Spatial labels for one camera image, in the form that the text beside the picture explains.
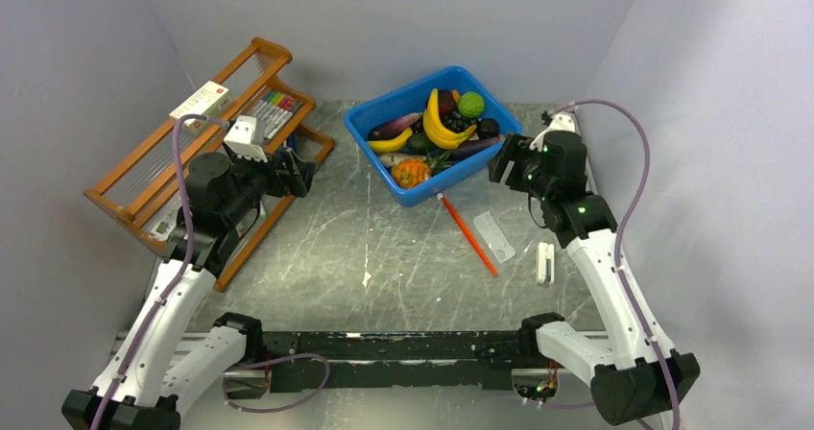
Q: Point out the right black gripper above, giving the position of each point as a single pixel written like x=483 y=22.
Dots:
x=516 y=149

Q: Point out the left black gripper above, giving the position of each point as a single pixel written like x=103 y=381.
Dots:
x=295 y=180

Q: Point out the green bumpy fruit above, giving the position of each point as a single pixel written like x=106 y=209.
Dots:
x=471 y=104

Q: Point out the yellow banana bunch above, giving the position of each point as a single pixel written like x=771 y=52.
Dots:
x=435 y=130

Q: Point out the clear zip bag red zipper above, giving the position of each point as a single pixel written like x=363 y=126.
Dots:
x=486 y=239

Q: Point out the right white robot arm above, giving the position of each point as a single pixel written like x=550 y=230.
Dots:
x=641 y=373

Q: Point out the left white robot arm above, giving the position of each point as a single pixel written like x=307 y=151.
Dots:
x=138 y=389

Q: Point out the dark plum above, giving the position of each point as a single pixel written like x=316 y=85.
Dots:
x=487 y=128

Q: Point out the long purple eggplant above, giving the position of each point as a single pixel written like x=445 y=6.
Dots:
x=470 y=148

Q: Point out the dark grape bunch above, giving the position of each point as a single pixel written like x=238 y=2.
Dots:
x=456 y=122

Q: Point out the coloured marker pack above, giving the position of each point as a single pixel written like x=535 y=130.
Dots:
x=274 y=110

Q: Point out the dark red fruit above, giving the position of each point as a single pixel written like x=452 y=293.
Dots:
x=446 y=102

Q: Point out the green avocado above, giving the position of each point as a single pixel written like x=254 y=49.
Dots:
x=420 y=144

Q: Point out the grey toy fish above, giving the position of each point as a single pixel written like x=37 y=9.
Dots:
x=390 y=160

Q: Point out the white red box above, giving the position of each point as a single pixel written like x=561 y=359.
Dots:
x=203 y=109

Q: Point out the small white plastic block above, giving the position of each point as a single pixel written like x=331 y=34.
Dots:
x=545 y=271

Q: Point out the orange toy pineapple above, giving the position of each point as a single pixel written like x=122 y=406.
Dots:
x=412 y=172

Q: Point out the single yellow banana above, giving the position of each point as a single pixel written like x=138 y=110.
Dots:
x=395 y=144

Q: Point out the blue plastic bin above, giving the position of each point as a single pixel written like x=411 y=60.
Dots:
x=413 y=98

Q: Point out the packaged ruler set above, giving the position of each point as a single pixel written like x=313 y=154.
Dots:
x=166 y=219

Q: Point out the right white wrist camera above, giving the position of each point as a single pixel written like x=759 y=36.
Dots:
x=563 y=121

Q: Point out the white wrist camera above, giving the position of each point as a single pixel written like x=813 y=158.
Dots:
x=245 y=138
x=563 y=121

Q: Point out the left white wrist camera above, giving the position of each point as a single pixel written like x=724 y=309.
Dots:
x=245 y=138

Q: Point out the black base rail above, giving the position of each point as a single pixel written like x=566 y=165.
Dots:
x=306 y=360

